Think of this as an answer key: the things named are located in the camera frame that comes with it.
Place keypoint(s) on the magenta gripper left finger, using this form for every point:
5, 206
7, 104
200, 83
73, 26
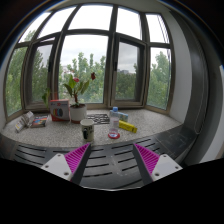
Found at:
70, 166

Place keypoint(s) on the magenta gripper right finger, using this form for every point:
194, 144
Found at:
152, 166

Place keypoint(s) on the clear plastic water bottle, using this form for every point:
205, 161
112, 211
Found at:
114, 122

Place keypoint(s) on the black slatted radiator cover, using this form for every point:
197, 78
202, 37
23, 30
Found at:
113, 166

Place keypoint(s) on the white mug with dark print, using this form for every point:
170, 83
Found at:
87, 126

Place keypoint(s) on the red round coaster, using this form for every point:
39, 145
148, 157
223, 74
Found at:
114, 136

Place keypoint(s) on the yellow rectangular box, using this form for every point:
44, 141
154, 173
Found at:
127, 126

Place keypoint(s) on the black and white patterned mat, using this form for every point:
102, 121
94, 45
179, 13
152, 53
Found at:
99, 119

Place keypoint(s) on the white plant pot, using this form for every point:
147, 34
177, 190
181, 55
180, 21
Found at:
78, 113

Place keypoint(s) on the dark colourful small box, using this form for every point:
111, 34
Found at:
39, 121

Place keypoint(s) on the red and white carton box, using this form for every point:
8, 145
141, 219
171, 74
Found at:
59, 110

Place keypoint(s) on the light blue small box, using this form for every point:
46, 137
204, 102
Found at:
122, 116

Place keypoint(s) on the white rolled package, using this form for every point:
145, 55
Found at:
25, 121

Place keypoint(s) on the green plant with red flowers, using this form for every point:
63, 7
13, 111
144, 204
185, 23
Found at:
76, 86

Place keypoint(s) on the dark framed bay window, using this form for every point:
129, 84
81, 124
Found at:
129, 51

